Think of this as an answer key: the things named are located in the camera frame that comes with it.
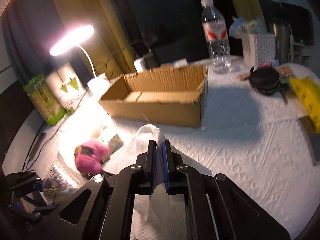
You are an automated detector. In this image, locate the cotton swab bag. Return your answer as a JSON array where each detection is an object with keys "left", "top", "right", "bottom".
[{"left": 42, "top": 160, "right": 86, "bottom": 206}]

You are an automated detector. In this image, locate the white paper towel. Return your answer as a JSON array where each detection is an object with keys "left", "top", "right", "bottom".
[{"left": 101, "top": 124, "right": 213, "bottom": 240}]

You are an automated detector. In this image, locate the pink plush toy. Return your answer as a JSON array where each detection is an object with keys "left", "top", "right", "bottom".
[{"left": 74, "top": 139, "right": 112, "bottom": 175}]

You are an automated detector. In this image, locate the brown cardboard box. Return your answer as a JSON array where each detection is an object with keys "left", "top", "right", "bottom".
[{"left": 99, "top": 64, "right": 207, "bottom": 128}]

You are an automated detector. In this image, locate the white textured table cloth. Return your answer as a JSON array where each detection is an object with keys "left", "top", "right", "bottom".
[{"left": 2, "top": 58, "right": 320, "bottom": 239}]

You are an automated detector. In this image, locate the white desk lamp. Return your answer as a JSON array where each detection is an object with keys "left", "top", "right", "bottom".
[{"left": 49, "top": 24, "right": 111, "bottom": 101}]

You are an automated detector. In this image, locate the green paper cup pack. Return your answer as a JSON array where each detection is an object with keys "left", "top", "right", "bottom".
[{"left": 23, "top": 75, "right": 67, "bottom": 126}]

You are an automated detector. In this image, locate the white charger plug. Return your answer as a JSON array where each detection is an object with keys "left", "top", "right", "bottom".
[{"left": 133, "top": 57, "right": 147, "bottom": 73}]

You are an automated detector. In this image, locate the black round zip case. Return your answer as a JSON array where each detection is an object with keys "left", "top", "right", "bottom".
[{"left": 248, "top": 67, "right": 281, "bottom": 96}]

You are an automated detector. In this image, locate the clear water bottle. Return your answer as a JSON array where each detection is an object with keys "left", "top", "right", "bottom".
[{"left": 201, "top": 0, "right": 231, "bottom": 74}]

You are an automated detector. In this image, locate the white perforated basket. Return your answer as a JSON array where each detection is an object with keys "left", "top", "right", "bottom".
[{"left": 241, "top": 34, "right": 276, "bottom": 67}]

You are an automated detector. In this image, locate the checkered card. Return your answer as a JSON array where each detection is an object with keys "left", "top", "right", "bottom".
[{"left": 274, "top": 65, "right": 295, "bottom": 79}]

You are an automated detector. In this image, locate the yellow plastic bag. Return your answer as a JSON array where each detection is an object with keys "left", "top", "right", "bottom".
[{"left": 289, "top": 77, "right": 320, "bottom": 133}]

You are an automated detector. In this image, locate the yellow curtain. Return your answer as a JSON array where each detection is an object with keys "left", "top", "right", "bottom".
[{"left": 53, "top": 0, "right": 136, "bottom": 79}]

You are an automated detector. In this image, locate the steel thermos cup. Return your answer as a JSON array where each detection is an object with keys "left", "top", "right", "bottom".
[{"left": 269, "top": 23, "right": 294, "bottom": 64}]

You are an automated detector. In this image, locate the black lamp cable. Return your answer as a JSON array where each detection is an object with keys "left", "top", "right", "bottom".
[{"left": 22, "top": 89, "right": 89, "bottom": 172}]

